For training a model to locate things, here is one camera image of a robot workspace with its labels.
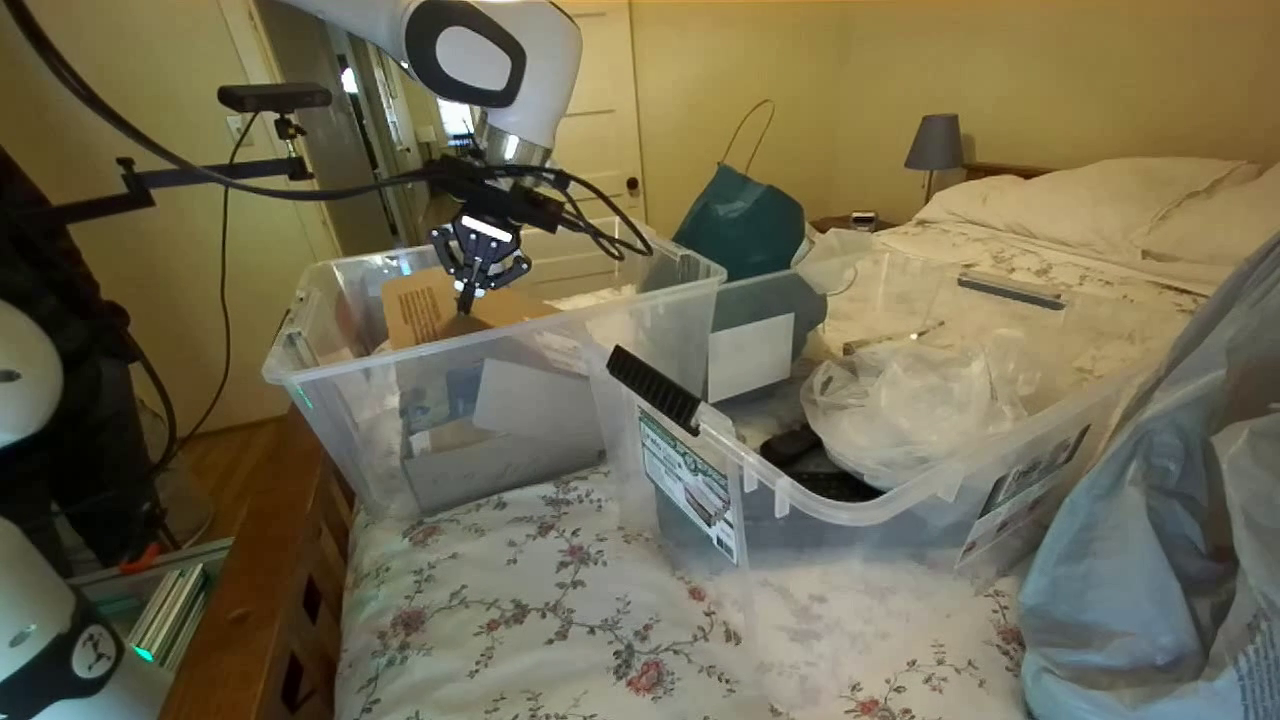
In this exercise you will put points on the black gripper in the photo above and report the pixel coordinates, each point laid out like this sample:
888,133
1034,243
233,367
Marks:
481,243

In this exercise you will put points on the brown cardboard box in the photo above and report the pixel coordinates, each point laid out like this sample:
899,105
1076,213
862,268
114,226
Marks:
441,410

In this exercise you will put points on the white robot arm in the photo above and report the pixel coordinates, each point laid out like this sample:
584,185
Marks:
515,66

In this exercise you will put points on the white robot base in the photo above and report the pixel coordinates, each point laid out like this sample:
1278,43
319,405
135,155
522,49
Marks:
58,653

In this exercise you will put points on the clear plastic storage bin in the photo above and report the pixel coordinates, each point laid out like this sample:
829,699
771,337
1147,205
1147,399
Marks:
672,317

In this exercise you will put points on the white panel door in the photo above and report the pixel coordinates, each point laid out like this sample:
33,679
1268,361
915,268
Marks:
601,133

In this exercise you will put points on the teal green bag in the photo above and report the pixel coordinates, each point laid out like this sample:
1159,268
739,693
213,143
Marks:
743,223

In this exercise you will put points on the floral bed sheet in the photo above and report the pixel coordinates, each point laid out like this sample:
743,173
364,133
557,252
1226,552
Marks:
542,606

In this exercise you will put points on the clear crumpled plastic bag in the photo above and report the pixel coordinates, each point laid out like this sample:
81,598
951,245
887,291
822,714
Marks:
917,374

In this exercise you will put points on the grey table lamp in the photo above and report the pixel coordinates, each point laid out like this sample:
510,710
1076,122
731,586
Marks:
938,148

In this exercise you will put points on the grey remote control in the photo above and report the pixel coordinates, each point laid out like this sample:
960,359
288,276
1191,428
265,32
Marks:
1010,291

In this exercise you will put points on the white pillow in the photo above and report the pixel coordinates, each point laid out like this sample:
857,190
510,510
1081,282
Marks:
1220,226
1105,205

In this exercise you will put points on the grey plastic bag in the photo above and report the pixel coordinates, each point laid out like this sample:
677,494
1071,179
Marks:
1159,586

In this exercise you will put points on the wooden bed frame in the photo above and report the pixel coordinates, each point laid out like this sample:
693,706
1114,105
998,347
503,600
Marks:
271,635

